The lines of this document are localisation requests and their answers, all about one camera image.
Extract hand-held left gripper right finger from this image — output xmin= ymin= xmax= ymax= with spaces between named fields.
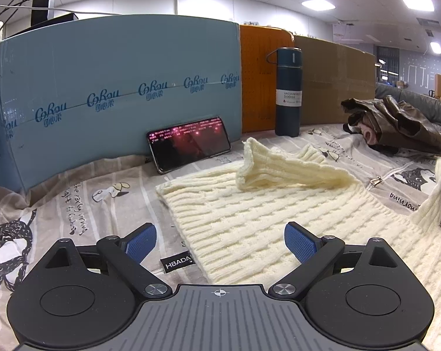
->
xmin=269 ymin=221 xmax=414 ymax=299

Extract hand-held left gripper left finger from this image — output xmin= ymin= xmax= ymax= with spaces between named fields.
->
xmin=30 ymin=222 xmax=172 ymax=299

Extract cream knit sweater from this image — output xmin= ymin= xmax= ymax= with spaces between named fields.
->
xmin=155 ymin=137 xmax=441 ymax=286

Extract brown leather garment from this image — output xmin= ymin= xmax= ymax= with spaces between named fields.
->
xmin=340 ymin=95 xmax=441 ymax=156

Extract black fabric label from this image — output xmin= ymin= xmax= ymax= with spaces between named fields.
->
xmin=160 ymin=252 xmax=196 ymax=275

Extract printed cartoon blanket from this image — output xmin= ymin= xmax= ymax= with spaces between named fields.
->
xmin=0 ymin=122 xmax=441 ymax=351

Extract black smartphone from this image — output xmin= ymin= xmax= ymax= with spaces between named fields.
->
xmin=146 ymin=116 xmax=232 ymax=175

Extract dark blue vacuum bottle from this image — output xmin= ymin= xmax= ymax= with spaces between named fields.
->
xmin=266 ymin=47 xmax=303 ymax=138

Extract brown cardboard panel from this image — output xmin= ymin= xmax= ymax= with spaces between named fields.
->
xmin=293 ymin=35 xmax=376 ymax=126

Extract orange box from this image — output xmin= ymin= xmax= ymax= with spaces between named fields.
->
xmin=239 ymin=25 xmax=296 ymax=134

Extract light blue box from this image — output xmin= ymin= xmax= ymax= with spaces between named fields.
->
xmin=0 ymin=15 xmax=243 ymax=195

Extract black leather sofa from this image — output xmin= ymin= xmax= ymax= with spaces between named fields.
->
xmin=374 ymin=82 xmax=441 ymax=129

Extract ceiling light panels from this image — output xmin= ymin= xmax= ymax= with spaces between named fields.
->
xmin=49 ymin=0 xmax=441 ymax=54

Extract white charging cable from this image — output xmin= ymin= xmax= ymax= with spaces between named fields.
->
xmin=0 ymin=4 xmax=123 ymax=18

